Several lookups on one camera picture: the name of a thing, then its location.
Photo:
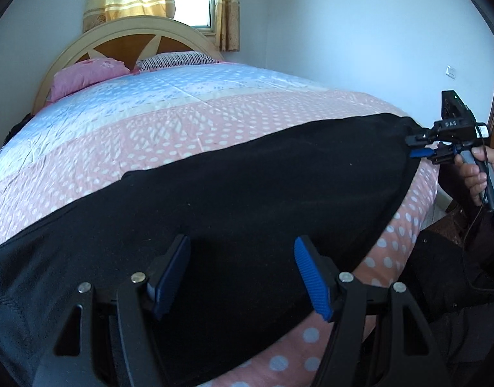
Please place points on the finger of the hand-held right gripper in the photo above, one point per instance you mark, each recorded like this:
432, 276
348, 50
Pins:
422, 153
420, 137

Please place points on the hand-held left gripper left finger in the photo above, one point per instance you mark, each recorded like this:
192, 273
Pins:
172, 278

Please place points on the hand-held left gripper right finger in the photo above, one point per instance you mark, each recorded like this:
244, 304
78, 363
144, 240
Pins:
311, 278

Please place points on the black pants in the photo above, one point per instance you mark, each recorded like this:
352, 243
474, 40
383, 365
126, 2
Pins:
231, 193

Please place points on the person's right forearm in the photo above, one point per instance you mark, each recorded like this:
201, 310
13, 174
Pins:
493, 250

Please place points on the person's right hand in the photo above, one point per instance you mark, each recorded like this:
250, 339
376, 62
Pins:
472, 179

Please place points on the person's dark clothing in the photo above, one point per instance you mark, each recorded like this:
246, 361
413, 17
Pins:
440, 282

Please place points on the pink and blue dotted bedspread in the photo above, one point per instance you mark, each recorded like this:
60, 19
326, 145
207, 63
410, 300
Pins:
150, 121

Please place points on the black bundle beside bed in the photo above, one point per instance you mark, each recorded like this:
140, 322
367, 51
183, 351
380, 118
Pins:
17, 129

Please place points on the striped pillow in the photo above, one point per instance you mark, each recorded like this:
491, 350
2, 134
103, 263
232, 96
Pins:
174, 60

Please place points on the pink pillow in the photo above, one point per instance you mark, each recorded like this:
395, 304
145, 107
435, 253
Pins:
85, 73

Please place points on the narrow yellow curtain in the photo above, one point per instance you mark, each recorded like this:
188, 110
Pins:
227, 8

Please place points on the cream and wood headboard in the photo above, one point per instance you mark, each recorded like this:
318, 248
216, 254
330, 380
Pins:
122, 44

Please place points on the white wall socket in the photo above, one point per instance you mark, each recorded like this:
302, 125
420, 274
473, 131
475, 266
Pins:
451, 71

